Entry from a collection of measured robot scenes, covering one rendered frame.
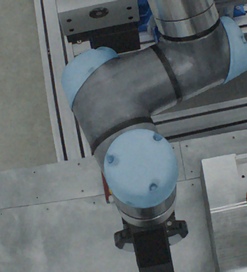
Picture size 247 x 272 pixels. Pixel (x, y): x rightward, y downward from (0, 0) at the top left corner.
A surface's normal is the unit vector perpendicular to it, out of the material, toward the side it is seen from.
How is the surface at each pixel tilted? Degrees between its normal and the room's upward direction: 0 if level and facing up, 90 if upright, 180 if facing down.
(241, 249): 3
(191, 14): 53
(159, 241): 31
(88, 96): 27
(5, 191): 0
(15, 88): 0
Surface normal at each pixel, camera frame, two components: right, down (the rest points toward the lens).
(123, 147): -0.07, -0.34
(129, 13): 0.19, 0.91
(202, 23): 0.36, 0.43
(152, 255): -0.01, 0.18
